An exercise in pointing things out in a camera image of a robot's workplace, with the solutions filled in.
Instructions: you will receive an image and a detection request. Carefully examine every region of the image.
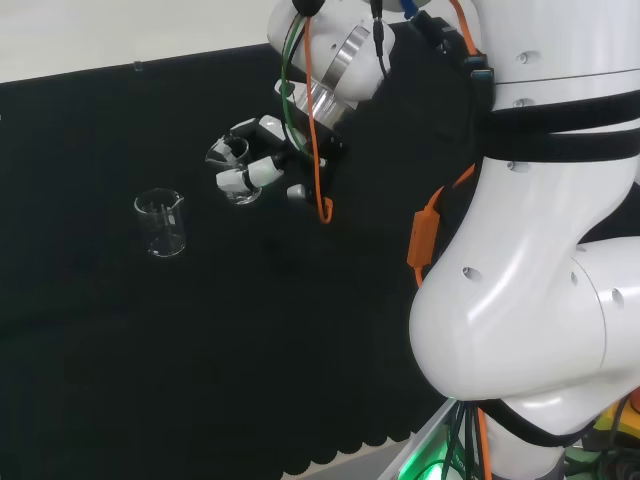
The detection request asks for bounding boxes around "orange cable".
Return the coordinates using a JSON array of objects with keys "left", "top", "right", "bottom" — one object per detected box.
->
[{"left": 304, "top": 0, "right": 494, "bottom": 480}]

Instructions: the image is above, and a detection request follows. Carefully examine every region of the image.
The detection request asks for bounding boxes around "black cloth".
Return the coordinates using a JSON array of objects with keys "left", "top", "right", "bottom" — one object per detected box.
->
[{"left": 0, "top": 42, "right": 640, "bottom": 477}]

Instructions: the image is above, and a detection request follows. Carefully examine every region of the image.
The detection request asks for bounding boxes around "green cable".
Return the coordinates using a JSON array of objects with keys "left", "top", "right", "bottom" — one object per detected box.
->
[{"left": 279, "top": 14, "right": 321, "bottom": 161}]

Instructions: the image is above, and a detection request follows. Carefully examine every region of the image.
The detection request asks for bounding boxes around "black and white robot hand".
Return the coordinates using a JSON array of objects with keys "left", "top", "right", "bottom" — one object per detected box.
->
[{"left": 214, "top": 114, "right": 350, "bottom": 214}]

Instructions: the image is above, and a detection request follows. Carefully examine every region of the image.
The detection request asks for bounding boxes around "thin black cable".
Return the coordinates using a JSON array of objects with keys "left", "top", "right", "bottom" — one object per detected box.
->
[{"left": 369, "top": 0, "right": 391, "bottom": 76}]

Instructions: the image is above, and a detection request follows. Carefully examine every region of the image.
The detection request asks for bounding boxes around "yellow stop button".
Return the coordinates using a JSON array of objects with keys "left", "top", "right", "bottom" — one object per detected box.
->
[{"left": 594, "top": 394, "right": 640, "bottom": 447}]

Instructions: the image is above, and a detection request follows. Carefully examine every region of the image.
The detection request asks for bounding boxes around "grey metal base plate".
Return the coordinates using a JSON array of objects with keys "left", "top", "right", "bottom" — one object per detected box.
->
[{"left": 382, "top": 397, "right": 459, "bottom": 480}]

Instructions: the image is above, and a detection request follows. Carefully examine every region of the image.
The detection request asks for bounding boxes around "clear glass beaker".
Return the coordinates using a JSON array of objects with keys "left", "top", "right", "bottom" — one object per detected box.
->
[
  {"left": 204, "top": 134, "right": 264, "bottom": 206},
  {"left": 133, "top": 188, "right": 188, "bottom": 258}
]

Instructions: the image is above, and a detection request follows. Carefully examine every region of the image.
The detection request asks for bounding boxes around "orange cable connector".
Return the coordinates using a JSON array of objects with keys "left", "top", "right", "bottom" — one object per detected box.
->
[{"left": 406, "top": 199, "right": 444, "bottom": 269}]

